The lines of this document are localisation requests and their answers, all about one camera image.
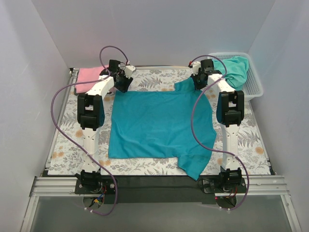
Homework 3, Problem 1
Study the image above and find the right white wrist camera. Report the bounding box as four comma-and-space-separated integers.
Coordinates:
188, 61, 201, 75

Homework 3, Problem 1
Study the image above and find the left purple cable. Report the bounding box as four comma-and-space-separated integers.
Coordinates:
51, 45, 131, 216

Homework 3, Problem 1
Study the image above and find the white plastic basket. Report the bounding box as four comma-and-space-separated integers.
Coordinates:
210, 52, 264, 102

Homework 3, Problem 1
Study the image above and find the pink folded t shirt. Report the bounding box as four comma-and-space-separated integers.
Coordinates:
75, 67, 115, 97

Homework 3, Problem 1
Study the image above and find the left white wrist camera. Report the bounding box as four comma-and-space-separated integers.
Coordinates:
121, 64, 136, 78

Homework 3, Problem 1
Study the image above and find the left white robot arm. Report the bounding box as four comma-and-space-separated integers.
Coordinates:
76, 59, 136, 193

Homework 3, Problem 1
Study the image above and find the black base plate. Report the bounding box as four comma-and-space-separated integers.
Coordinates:
74, 175, 247, 204

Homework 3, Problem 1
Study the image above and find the aluminium frame rail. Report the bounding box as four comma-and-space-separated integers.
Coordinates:
31, 175, 289, 196

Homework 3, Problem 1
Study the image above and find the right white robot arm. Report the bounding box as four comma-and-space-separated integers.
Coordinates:
189, 55, 244, 197

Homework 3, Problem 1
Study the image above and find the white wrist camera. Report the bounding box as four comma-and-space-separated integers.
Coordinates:
121, 64, 136, 78
188, 61, 201, 75

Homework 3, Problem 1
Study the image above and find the teal blue t shirt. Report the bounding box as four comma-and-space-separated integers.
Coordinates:
109, 78, 216, 179

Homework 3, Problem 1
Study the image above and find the light green t shirt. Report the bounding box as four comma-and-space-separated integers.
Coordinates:
221, 56, 249, 90

